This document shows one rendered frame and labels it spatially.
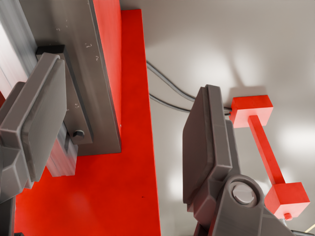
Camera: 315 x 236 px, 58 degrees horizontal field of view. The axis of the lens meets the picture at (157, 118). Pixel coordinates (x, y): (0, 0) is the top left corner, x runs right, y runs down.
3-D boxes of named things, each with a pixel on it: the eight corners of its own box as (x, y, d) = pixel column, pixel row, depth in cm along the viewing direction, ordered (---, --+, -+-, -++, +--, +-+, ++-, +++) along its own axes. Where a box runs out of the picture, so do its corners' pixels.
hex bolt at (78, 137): (85, 136, 75) (85, 141, 74) (74, 136, 75) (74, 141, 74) (83, 129, 73) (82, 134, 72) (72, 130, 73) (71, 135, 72)
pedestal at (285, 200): (260, 113, 216) (307, 221, 162) (228, 115, 215) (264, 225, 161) (267, 94, 201) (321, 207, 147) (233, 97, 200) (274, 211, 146)
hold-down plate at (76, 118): (93, 135, 80) (93, 143, 78) (74, 136, 79) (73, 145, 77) (65, 43, 57) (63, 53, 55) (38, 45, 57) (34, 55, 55)
